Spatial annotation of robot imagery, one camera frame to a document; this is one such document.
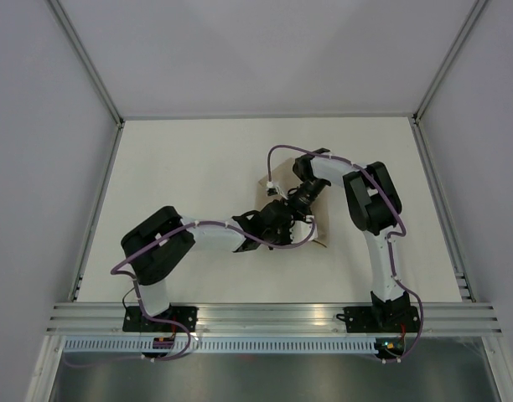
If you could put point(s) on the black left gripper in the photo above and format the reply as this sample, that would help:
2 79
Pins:
287 224

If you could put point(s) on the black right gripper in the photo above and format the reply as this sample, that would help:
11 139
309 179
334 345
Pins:
295 207

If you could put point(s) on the beige cloth napkin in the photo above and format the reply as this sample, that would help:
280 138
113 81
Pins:
284 177

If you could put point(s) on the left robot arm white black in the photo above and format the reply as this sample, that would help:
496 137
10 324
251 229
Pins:
156 246

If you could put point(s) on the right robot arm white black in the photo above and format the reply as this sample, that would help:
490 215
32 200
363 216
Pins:
374 207

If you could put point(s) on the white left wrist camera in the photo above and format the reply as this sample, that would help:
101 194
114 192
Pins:
304 231

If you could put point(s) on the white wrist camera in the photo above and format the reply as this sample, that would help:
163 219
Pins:
274 190
304 231

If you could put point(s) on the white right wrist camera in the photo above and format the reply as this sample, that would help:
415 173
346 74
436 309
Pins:
274 190

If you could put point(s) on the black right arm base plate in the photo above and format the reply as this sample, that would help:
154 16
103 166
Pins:
365 320

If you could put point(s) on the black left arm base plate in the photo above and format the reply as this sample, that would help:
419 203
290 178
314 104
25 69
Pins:
135 321

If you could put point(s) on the aluminium front rail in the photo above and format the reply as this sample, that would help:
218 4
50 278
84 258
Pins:
454 319

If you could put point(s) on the white slotted cable duct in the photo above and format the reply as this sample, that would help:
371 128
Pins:
225 345

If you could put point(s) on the right aluminium frame post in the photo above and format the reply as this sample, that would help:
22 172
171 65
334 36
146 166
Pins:
456 47

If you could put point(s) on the aluminium frame post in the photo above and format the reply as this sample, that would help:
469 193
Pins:
68 29
456 47

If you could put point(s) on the left aluminium frame post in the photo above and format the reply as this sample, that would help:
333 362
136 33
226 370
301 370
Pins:
68 29

